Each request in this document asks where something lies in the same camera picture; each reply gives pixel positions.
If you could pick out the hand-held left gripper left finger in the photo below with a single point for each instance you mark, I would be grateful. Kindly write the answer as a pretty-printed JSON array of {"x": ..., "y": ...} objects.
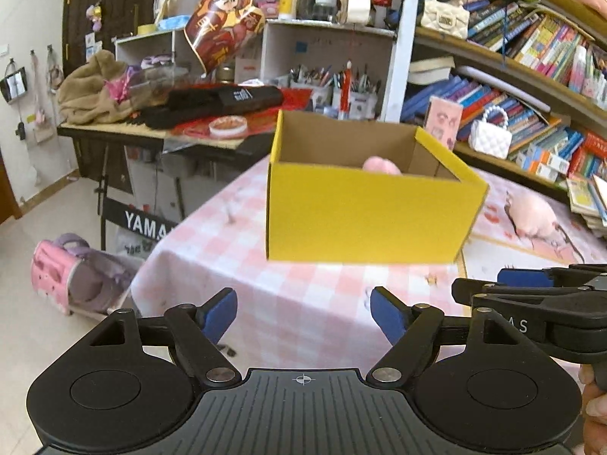
[{"x": 220, "y": 315}]

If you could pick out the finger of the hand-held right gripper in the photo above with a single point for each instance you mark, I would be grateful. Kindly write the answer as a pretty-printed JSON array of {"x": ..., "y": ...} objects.
[
  {"x": 474, "y": 288},
  {"x": 526, "y": 277}
]

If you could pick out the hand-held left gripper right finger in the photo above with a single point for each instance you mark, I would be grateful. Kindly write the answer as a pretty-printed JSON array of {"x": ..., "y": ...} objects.
[{"x": 386, "y": 315}]

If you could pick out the yellow cardboard box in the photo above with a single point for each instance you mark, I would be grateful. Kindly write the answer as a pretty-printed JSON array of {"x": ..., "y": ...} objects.
[{"x": 360, "y": 213}]

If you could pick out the small pink plush toy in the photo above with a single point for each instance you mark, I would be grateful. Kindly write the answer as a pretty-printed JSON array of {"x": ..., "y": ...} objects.
[{"x": 381, "y": 165}]

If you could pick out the person's right hand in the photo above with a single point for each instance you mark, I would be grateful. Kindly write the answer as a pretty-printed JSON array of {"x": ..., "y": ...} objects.
[{"x": 595, "y": 412}]

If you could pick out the large pink plush toy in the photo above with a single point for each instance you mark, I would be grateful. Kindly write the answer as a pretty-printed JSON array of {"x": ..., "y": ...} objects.
[{"x": 533, "y": 218}]

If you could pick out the stack of workbooks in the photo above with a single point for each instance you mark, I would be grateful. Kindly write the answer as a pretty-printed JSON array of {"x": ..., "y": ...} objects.
[{"x": 588, "y": 204}]

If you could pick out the orange and white box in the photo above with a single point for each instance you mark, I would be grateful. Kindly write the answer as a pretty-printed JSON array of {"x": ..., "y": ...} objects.
[
  {"x": 550, "y": 161},
  {"x": 536, "y": 170}
]

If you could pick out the black keyboard stand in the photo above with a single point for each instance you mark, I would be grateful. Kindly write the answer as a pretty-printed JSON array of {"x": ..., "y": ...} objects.
[{"x": 137, "y": 208}]

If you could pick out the row of red books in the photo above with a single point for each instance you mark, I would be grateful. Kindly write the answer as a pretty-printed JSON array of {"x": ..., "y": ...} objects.
[{"x": 593, "y": 154}]

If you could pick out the pink and purple backpack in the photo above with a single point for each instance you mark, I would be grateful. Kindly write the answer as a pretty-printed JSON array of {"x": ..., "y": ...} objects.
[{"x": 61, "y": 270}]

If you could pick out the pink sticker-covered cylinder holder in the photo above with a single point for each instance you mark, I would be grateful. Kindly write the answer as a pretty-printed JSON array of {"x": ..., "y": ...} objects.
[{"x": 443, "y": 123}]

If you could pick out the round tin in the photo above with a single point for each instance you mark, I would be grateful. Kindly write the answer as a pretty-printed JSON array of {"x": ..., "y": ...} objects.
[{"x": 228, "y": 125}]

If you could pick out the rolled white paper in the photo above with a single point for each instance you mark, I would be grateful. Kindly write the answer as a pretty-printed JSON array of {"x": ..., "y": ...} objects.
[{"x": 502, "y": 87}]

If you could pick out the black electronic keyboard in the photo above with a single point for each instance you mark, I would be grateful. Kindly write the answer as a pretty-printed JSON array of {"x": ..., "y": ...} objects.
[{"x": 142, "y": 135}]

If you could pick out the red paper sheet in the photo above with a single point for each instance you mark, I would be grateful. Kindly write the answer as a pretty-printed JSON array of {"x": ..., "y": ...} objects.
[{"x": 265, "y": 121}]

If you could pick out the long black box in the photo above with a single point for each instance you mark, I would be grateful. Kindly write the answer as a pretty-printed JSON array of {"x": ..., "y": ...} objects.
[{"x": 223, "y": 99}]

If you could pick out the wooden bookshelf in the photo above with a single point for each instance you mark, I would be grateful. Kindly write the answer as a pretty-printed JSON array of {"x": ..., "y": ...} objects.
[{"x": 545, "y": 57}]

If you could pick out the stack of old books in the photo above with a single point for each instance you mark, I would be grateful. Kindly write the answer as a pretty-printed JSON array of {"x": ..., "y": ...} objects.
[{"x": 429, "y": 70}]

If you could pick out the red tassel ornament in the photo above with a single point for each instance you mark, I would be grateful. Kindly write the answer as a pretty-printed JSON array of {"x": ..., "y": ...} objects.
[{"x": 348, "y": 85}]

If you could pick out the pen holders with pens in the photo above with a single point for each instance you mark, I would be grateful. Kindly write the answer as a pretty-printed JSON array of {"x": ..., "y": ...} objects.
[{"x": 327, "y": 87}]

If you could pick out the upper row of books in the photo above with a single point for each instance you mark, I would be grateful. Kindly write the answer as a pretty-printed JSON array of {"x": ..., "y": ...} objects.
[{"x": 545, "y": 33}]

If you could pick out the brown fleece cloth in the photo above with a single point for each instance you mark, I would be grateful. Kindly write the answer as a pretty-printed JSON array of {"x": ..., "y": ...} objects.
[{"x": 92, "y": 90}]

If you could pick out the white cubby shelf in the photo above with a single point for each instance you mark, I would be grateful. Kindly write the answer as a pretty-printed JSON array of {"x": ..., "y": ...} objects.
[{"x": 284, "y": 47}]

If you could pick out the red snack bag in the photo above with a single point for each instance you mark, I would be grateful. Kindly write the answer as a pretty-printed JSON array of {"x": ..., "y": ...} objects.
[{"x": 220, "y": 23}]

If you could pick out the hanging tote bag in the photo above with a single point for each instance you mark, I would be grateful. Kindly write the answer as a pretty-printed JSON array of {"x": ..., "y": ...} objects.
[{"x": 13, "y": 83}]

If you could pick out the dark glass jar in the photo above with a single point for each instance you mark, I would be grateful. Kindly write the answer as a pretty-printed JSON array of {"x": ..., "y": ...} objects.
[{"x": 325, "y": 9}]

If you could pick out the white jar yellow label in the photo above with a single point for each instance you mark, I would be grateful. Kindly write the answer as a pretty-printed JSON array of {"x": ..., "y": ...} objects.
[{"x": 288, "y": 2}]

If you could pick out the dark wooden door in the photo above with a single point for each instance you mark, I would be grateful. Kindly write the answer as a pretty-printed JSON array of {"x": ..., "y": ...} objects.
[{"x": 114, "y": 4}]

